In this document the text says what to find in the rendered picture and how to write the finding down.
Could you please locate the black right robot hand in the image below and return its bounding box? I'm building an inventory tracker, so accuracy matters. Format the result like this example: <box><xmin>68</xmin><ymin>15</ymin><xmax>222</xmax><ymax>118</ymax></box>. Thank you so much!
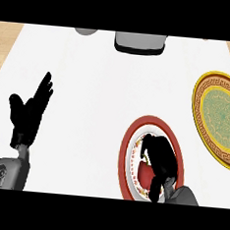
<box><xmin>137</xmin><ymin>133</ymin><xmax>181</xmax><ymax>204</ymax></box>

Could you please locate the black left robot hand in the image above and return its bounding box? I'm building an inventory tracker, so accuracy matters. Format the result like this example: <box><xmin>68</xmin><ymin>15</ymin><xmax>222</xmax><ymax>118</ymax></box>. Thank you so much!
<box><xmin>4</xmin><ymin>68</ymin><xmax>56</xmax><ymax>152</ymax></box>

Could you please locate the red bell pepper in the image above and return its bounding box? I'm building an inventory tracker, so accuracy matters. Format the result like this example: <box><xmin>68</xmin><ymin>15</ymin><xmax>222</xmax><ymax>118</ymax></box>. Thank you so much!
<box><xmin>135</xmin><ymin>152</ymin><xmax>159</xmax><ymax>192</ymax></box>

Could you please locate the red rimmed white plate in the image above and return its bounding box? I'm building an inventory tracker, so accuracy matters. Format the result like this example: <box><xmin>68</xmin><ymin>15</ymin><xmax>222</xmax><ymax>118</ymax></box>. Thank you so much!
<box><xmin>115</xmin><ymin>113</ymin><xmax>191</xmax><ymax>205</ymax></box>

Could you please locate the yellow rimmed green plate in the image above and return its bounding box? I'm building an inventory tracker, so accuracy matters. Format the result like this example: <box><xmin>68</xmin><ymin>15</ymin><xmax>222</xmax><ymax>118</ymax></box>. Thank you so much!
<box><xmin>186</xmin><ymin>69</ymin><xmax>230</xmax><ymax>172</ymax></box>

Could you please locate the grey round object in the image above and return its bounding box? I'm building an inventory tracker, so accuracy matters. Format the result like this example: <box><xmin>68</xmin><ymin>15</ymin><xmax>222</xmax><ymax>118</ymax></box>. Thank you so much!
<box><xmin>73</xmin><ymin>28</ymin><xmax>99</xmax><ymax>37</ymax></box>

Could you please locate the grey appliance with black base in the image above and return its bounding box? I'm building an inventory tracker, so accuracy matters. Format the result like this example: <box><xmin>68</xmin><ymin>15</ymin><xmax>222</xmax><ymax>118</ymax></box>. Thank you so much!
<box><xmin>113</xmin><ymin>31</ymin><xmax>169</xmax><ymax>58</ymax></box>

